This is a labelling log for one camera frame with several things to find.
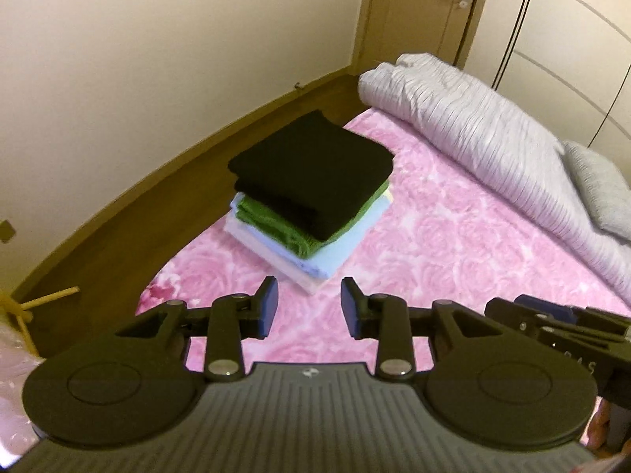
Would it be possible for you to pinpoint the lilac folded quilt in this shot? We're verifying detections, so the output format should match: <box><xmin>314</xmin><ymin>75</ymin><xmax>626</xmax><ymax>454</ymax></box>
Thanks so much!
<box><xmin>358</xmin><ymin>54</ymin><xmax>630</xmax><ymax>300</ymax></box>

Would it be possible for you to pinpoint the white wardrobe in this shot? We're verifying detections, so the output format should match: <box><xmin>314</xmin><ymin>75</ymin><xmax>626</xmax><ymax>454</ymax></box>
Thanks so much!
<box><xmin>462</xmin><ymin>0</ymin><xmax>630</xmax><ymax>175</ymax></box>

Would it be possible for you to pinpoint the black garment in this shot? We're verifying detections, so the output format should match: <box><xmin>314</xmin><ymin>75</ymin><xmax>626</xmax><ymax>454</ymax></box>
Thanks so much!
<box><xmin>228</xmin><ymin>110</ymin><xmax>395</xmax><ymax>241</ymax></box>

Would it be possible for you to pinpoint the green folded cloth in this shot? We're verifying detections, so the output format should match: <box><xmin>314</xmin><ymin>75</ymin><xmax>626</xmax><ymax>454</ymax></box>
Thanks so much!
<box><xmin>231</xmin><ymin>181</ymin><xmax>389</xmax><ymax>259</ymax></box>

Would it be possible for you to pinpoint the person's right hand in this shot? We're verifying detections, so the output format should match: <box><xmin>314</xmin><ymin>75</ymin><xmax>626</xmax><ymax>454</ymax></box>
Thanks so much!
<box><xmin>583</xmin><ymin>398</ymin><xmax>611</xmax><ymax>452</ymax></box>

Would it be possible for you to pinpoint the wooden door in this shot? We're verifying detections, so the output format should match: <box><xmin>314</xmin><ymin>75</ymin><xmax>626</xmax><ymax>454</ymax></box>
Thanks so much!
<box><xmin>350</xmin><ymin>0</ymin><xmax>485</xmax><ymax>75</ymax></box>

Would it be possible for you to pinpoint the white folded cloth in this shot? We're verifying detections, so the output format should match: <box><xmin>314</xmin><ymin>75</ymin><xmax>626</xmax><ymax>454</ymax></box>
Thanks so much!
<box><xmin>223</xmin><ymin>186</ymin><xmax>395</xmax><ymax>297</ymax></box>

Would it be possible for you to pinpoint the light blue folded cloth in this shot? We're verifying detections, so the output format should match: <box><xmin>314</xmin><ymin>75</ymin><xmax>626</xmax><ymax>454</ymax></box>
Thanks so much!
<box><xmin>229</xmin><ymin>191</ymin><xmax>393</xmax><ymax>280</ymax></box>

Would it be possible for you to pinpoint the yellow wooden rack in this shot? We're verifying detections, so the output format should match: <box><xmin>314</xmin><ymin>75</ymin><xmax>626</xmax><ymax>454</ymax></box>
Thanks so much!
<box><xmin>1</xmin><ymin>286</ymin><xmax>80</xmax><ymax>357</ymax></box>

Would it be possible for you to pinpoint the pink rose bed blanket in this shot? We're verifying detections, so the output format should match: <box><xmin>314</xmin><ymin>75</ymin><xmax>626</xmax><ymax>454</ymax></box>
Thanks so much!
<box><xmin>134</xmin><ymin>108</ymin><xmax>631</xmax><ymax>373</ymax></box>

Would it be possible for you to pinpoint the pink embroidered curtain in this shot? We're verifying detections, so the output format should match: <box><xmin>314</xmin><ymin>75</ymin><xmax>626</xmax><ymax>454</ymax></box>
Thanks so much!
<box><xmin>1</xmin><ymin>322</ymin><xmax>43</xmax><ymax>464</ymax></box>

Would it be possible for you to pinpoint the grey pillow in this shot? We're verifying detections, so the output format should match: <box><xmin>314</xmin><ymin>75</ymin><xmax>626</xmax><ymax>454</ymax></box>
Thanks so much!
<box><xmin>564</xmin><ymin>141</ymin><xmax>630</xmax><ymax>242</ymax></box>

